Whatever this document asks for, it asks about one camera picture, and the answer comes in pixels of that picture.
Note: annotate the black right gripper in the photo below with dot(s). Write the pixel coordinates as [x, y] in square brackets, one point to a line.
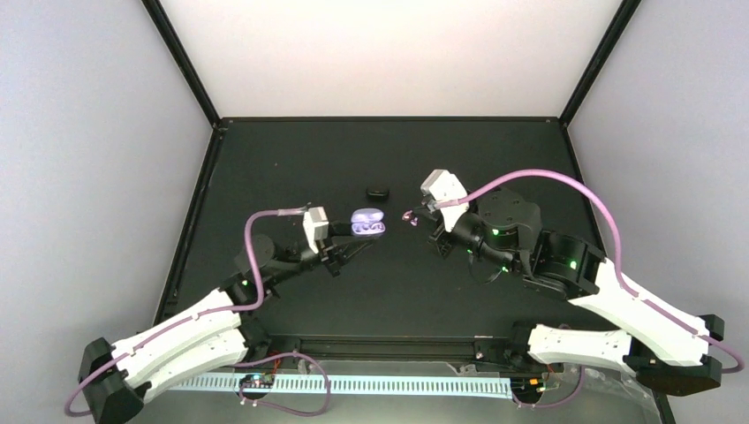
[435, 239]

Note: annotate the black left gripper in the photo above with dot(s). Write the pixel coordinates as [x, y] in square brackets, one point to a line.
[333, 246]

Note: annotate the lilac earbud charging case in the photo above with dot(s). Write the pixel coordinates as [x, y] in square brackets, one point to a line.
[367, 215]

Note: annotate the black earbud charging case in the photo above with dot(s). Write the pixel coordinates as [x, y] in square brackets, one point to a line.
[377, 193]

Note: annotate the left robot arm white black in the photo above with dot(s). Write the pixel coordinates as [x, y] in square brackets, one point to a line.
[118, 379]

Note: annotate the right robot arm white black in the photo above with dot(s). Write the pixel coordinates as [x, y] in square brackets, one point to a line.
[651, 342]

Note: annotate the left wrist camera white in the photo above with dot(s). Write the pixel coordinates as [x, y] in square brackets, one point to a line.
[316, 227]

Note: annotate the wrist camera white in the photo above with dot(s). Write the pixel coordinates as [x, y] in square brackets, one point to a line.
[445, 191]
[316, 227]

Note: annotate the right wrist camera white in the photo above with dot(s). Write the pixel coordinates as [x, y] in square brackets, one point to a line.
[445, 191]

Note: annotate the white slotted cable duct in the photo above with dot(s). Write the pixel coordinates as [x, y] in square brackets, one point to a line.
[386, 385]

